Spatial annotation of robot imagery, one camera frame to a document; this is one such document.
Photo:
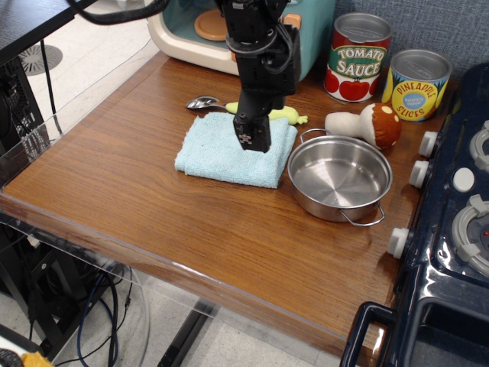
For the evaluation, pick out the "teal toy microwave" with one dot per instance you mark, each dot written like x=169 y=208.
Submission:
x=194 y=31

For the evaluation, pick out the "black table leg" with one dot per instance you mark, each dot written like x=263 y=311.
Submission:
x=184 y=339

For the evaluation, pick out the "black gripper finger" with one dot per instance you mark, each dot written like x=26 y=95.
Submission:
x=243 y=135
x=260 y=134

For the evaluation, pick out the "tomato sauce can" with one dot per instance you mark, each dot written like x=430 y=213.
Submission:
x=359 y=47

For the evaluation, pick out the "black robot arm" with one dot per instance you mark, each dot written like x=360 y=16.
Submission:
x=252 y=13

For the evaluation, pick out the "pineapple slices can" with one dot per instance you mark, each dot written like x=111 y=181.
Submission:
x=416 y=82

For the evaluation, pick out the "dark blue toy stove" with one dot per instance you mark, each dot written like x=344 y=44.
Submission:
x=440 y=315

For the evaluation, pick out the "black side desk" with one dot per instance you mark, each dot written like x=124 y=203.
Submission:
x=24 y=23

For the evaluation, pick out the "stainless steel pot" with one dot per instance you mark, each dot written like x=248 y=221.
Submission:
x=339 y=178

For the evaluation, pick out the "plush brown mushroom toy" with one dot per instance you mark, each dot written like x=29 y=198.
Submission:
x=378 y=124

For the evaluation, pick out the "spoon with green handle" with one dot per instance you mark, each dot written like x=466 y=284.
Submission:
x=289 y=113

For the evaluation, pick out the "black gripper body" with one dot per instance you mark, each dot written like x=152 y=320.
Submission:
x=268 y=59

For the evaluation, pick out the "light blue cloth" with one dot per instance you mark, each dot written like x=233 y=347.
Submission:
x=211 y=150

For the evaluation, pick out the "black computer tower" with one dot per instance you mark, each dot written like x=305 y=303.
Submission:
x=20 y=115

